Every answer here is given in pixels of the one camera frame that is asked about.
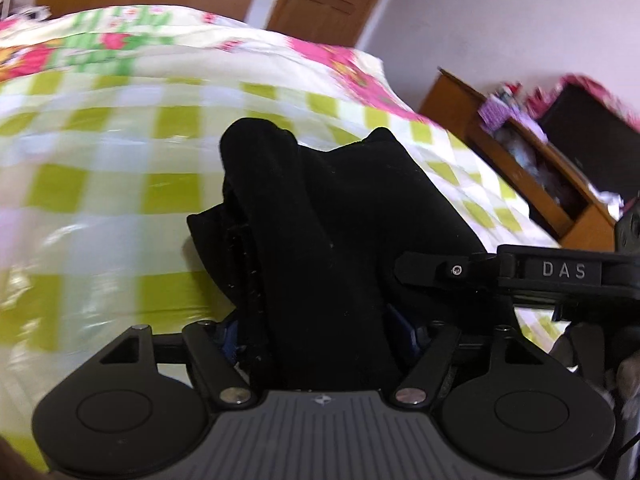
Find white plastic bags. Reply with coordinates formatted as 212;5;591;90
494;122;568;202

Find wooden cabinet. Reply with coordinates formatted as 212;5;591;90
419;67;622;250

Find wooden door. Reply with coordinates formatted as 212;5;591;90
265;0;401;51

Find checked floral blanket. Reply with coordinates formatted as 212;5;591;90
0;4;566;461

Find purple box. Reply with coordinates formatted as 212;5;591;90
478;95;517;130

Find pink television cover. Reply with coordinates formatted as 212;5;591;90
559;74;640;133

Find black television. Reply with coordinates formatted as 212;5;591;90
537;82;640;202

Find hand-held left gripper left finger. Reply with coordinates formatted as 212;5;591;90
100;317;257;407

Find black garment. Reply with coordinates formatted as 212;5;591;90
186;117;502;392

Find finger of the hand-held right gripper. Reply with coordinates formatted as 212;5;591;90
393;251;502;291

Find person's right hand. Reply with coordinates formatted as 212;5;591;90
551;334;640;397

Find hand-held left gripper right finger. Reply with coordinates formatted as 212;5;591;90
385;305;547;407

